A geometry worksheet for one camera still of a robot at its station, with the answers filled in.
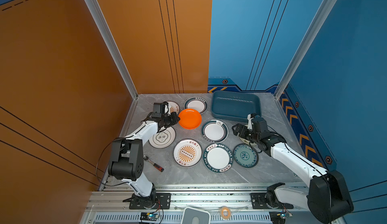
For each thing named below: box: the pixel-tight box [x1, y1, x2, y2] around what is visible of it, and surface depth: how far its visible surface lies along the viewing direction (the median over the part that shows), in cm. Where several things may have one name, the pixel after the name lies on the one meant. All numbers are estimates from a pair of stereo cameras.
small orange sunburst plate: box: [166, 100, 180, 115], surface depth 114 cm
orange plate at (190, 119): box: [178, 108, 203, 130], surface depth 95 cm
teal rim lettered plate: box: [202, 142, 234, 174], surface depth 89 cm
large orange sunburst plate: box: [173, 138, 203, 167], surface depth 91 cm
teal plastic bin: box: [210, 90, 262, 123], surface depth 115 cm
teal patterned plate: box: [233, 143, 260, 168], surface depth 89 cm
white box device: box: [180, 206, 211, 224], surface depth 67 cm
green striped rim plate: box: [201, 119, 229, 144], surface depth 101 cm
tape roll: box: [220, 205, 232, 220], surface depth 72 cm
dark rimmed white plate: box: [183, 96, 209, 115], surface depth 115 cm
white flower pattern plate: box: [148, 126, 177, 149], surface depth 96 cm
